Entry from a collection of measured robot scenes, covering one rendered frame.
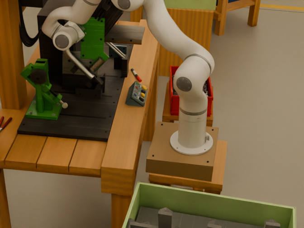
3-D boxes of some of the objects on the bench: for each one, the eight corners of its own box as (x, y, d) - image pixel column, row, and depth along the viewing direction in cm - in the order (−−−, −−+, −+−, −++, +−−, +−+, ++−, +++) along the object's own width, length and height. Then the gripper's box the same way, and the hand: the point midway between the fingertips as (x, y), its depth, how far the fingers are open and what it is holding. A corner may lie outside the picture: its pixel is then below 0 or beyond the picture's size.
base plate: (136, 35, 349) (136, 32, 347) (107, 142, 258) (107, 138, 257) (69, 30, 351) (68, 26, 350) (17, 133, 260) (16, 130, 259)
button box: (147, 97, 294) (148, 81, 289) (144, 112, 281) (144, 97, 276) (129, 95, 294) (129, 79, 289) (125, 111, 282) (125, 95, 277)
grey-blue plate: (126, 68, 310) (126, 45, 302) (125, 70, 309) (126, 47, 301) (109, 66, 311) (109, 44, 303) (108, 68, 309) (108, 45, 301)
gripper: (51, 26, 259) (60, 19, 276) (75, 53, 262) (83, 45, 279) (63, 15, 257) (72, 10, 274) (87, 43, 260) (94, 35, 277)
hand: (76, 28), depth 275 cm, fingers closed on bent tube, 3 cm apart
